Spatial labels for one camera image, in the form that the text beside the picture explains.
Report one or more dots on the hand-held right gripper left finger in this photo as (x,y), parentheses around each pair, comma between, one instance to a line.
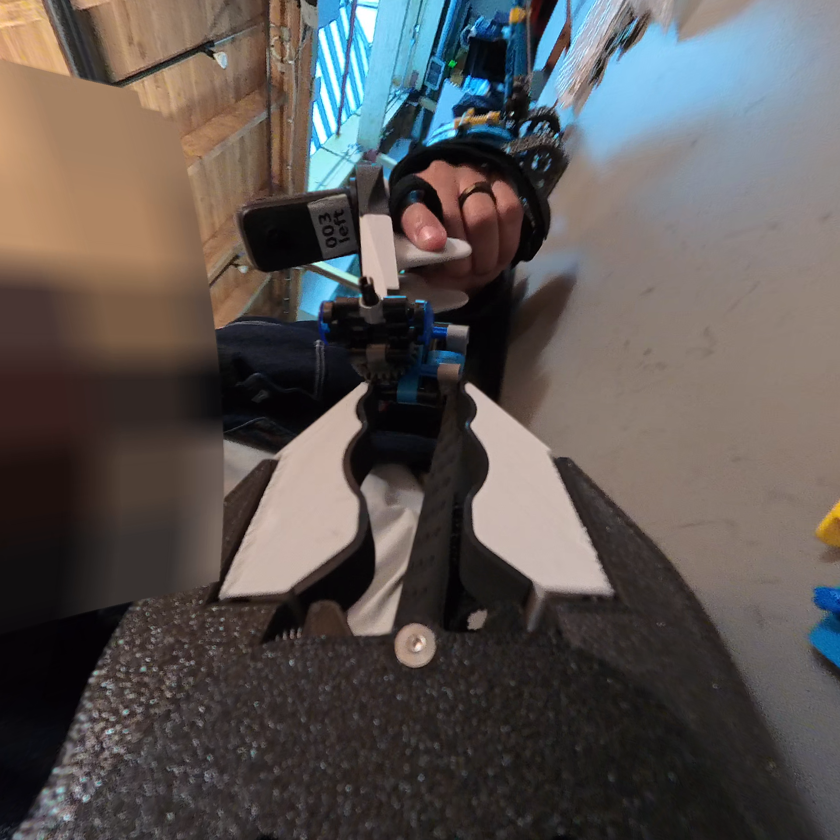
(295,525)

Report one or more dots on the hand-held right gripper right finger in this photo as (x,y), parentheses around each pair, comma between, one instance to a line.
(545,525)

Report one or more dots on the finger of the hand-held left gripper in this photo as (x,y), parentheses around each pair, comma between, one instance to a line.
(440,299)
(378,256)

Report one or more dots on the black blue brick assembly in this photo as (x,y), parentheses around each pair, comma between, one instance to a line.
(394,344)

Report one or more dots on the yellow blue brick assembly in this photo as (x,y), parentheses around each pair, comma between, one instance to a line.
(830,630)

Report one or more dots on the grey desk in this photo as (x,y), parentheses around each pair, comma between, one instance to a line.
(683,328)

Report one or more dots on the person's left hand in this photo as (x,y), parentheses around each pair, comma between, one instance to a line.
(479,223)

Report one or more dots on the white shirt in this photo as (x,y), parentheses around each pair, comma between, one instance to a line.
(387,525)

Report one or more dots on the black perforated mat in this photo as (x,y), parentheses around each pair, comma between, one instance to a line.
(440,525)

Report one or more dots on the skylight window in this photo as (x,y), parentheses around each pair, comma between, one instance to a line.
(339,66)

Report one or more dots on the blue toy robot model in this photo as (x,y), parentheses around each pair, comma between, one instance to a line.
(538,138)

